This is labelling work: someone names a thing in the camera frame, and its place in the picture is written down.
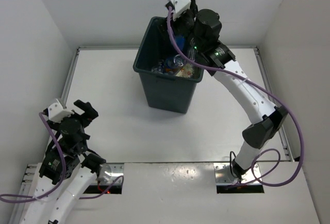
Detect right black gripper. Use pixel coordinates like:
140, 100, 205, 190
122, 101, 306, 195
155, 5, 202, 53

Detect clear bottle white cap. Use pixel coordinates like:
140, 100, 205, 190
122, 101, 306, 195
188, 47, 196, 61

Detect blue label bottle white cap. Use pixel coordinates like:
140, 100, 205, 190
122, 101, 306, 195
164, 54, 186, 69

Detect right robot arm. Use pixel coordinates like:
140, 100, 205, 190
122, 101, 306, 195
166, 0, 288, 179

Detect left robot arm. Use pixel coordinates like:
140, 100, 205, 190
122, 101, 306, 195
21, 99, 105, 223

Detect clear crushed bottle in bin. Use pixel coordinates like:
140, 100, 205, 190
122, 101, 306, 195
151, 61, 164, 74

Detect dark green plastic bin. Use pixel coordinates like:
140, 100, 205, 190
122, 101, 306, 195
133, 17, 204, 114

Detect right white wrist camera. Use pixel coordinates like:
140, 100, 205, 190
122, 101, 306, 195
165, 0, 191, 21

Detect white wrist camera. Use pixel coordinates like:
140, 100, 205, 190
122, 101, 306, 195
165, 0, 191, 21
44, 98, 74, 123

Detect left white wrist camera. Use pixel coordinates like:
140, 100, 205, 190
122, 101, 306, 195
44, 98, 74, 123

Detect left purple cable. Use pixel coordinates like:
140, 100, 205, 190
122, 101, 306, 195
0, 111, 124, 203

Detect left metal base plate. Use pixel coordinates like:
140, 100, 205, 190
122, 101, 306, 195
91, 163, 124, 186

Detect metal base plate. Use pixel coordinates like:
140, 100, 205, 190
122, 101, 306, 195
91, 163, 124, 186
213, 163, 261, 186

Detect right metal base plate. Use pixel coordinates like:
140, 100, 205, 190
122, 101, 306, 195
213, 163, 261, 186

